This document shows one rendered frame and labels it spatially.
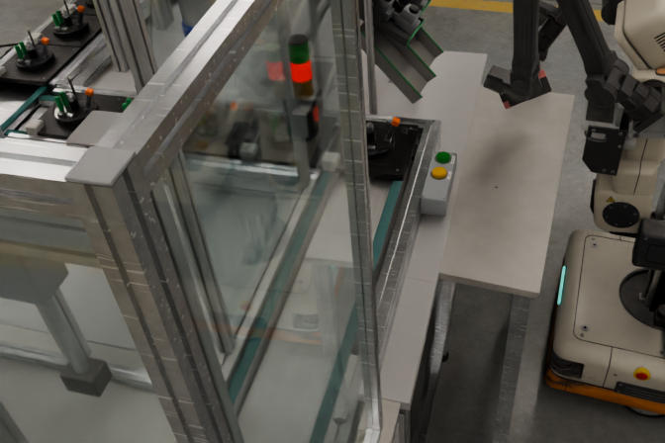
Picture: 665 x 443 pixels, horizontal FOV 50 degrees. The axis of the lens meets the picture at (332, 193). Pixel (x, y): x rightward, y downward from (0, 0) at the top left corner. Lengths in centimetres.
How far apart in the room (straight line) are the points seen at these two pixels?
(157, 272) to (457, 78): 216
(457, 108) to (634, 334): 95
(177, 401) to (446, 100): 198
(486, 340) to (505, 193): 87
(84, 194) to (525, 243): 162
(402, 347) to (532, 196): 65
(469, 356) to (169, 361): 228
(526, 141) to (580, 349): 71
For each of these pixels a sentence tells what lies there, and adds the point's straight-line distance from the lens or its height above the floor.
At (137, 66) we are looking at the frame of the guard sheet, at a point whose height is 169.
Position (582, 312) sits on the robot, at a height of 28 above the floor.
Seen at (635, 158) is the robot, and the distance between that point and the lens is 220.
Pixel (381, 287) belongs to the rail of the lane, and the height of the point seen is 96.
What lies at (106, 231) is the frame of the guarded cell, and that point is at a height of 195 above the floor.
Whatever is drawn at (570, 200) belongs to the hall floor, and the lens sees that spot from 341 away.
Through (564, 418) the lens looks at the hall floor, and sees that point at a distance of 266.
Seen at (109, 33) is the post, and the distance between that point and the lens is 281.
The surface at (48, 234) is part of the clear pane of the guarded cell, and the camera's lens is 50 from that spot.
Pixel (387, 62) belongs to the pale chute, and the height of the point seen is 112.
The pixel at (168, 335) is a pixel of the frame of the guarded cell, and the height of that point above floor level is 186.
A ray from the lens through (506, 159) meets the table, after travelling 221.
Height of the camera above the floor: 223
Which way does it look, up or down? 41 degrees down
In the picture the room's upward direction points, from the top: 6 degrees counter-clockwise
